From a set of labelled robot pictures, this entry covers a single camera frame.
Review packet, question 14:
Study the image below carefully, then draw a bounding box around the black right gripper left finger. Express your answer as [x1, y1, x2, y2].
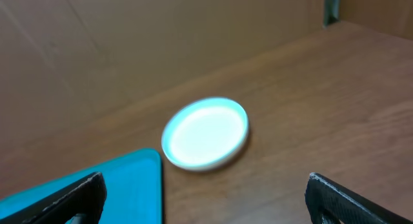
[1, 172, 107, 224]

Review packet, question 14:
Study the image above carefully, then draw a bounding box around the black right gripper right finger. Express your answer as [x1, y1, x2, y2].
[305, 172, 412, 224]

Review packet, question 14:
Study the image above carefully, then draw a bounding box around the light blue plate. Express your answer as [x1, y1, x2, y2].
[161, 97, 249, 172]

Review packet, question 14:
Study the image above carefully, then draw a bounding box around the teal plastic tray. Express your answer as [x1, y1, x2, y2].
[1, 148, 163, 224]

